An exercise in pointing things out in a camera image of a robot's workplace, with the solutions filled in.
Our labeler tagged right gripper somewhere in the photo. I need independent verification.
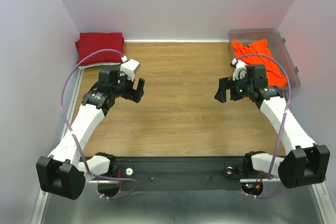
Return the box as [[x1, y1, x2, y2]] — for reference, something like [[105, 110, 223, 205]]
[[214, 71, 254, 102]]

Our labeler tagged orange t shirt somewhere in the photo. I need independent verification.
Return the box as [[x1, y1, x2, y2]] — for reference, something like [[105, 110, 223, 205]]
[[232, 39, 287, 88]]

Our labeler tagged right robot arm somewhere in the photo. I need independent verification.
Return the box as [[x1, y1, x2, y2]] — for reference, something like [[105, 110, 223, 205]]
[[214, 60, 330, 189]]

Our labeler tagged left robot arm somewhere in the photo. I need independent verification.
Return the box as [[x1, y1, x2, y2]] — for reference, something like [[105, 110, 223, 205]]
[[36, 59, 145, 200]]

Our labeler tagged folded white t shirt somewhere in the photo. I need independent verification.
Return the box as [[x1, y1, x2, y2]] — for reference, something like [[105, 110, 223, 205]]
[[79, 62, 120, 69]]

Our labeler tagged folded green t shirt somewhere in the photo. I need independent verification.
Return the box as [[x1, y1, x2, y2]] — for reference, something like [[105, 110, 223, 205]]
[[87, 64, 103, 68]]

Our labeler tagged clear plastic bin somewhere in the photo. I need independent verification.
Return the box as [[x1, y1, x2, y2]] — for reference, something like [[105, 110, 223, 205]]
[[228, 28, 300, 90]]

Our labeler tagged folded red t shirt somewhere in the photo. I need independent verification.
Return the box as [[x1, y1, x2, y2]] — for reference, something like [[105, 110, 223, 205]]
[[75, 33, 124, 67]]

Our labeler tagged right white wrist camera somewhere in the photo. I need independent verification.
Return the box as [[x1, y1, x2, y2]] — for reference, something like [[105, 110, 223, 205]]
[[230, 59, 247, 81]]

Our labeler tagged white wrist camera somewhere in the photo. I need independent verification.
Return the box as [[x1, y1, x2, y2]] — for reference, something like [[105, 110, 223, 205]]
[[230, 59, 247, 81], [120, 59, 140, 82]]

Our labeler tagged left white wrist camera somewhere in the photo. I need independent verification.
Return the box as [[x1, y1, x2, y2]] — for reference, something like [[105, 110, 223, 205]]
[[120, 59, 140, 82]]

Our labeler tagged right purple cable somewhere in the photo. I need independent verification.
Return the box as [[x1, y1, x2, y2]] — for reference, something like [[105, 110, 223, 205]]
[[233, 54, 291, 200]]

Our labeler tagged purple cable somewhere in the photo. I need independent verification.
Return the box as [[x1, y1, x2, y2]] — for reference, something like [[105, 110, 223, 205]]
[[60, 49, 139, 201], [233, 54, 291, 200]]

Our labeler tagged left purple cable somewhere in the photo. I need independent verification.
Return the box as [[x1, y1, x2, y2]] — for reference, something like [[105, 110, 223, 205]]
[[60, 49, 139, 201]]

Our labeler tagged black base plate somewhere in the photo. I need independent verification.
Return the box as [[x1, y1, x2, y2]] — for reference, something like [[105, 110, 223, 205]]
[[86, 155, 274, 193]]

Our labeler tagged aluminium rail frame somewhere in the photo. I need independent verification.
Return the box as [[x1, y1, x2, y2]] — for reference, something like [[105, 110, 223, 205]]
[[30, 39, 336, 224]]

